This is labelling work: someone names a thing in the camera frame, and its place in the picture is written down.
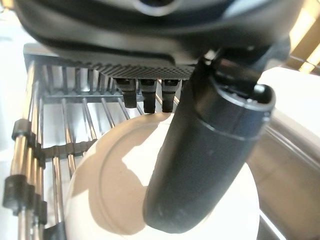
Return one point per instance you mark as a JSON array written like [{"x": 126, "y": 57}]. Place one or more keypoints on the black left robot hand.
[{"x": 205, "y": 160}]

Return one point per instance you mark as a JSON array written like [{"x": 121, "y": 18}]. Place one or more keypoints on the white round plate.
[{"x": 120, "y": 175}]

